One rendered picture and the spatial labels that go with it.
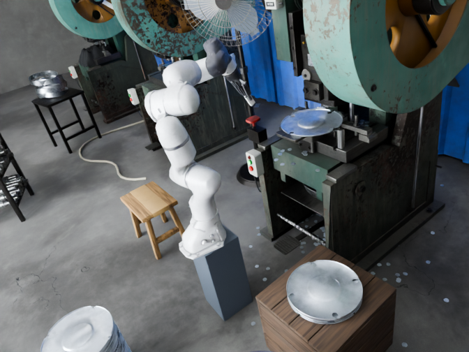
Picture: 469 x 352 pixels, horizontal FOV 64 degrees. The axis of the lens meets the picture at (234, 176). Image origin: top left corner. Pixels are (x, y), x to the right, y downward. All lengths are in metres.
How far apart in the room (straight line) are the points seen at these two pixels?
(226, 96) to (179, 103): 2.01
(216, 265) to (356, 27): 1.12
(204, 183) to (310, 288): 0.58
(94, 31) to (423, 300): 3.80
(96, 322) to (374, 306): 1.11
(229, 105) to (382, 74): 2.18
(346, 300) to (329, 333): 0.14
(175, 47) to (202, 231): 1.56
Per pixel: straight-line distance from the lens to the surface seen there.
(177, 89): 1.40
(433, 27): 1.70
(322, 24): 1.24
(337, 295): 1.55
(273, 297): 1.60
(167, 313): 2.13
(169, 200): 2.31
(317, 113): 1.94
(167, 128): 1.38
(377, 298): 1.59
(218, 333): 1.98
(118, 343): 1.77
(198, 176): 1.48
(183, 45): 2.87
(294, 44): 1.79
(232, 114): 3.41
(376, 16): 1.26
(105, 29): 4.47
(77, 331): 1.78
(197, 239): 1.66
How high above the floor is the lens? 1.58
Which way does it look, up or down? 32 degrees down
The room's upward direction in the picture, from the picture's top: 12 degrees counter-clockwise
